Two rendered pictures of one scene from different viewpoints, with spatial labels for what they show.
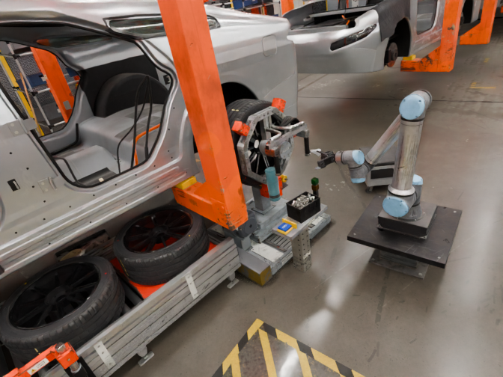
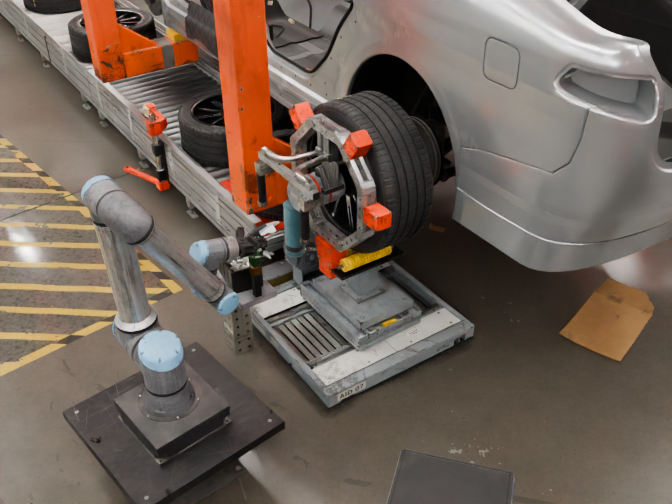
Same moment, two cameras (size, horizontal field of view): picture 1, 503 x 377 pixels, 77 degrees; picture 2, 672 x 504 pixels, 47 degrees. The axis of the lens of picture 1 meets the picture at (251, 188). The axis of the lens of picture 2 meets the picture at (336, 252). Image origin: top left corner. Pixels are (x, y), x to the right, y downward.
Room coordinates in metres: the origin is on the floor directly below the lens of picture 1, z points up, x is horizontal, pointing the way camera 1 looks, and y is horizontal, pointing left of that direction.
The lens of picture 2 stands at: (2.57, -2.95, 2.46)
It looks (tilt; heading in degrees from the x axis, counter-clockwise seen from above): 35 degrees down; 97
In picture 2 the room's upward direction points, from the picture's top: 1 degrees counter-clockwise
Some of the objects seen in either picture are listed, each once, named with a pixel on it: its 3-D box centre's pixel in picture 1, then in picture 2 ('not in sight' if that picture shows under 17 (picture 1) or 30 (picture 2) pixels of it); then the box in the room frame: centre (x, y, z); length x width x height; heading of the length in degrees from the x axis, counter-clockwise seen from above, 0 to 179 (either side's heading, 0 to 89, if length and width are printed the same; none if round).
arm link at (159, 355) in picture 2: (408, 188); (161, 360); (1.72, -1.01, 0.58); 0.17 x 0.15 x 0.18; 134
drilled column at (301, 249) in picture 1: (300, 244); (236, 311); (1.80, -0.28, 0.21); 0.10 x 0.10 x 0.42; 40
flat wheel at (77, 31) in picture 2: not in sight; (113, 34); (0.15, 2.81, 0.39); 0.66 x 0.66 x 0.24
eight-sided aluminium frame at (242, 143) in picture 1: (267, 146); (330, 184); (2.23, -0.18, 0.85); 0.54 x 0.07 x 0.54; 130
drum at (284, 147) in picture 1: (275, 147); (316, 189); (2.18, -0.23, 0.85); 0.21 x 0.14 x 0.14; 40
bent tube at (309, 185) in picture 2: (286, 120); (318, 163); (2.20, -0.34, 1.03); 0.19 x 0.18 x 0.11; 40
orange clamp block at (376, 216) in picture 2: not in sight; (376, 217); (2.44, -0.42, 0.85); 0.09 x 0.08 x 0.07; 130
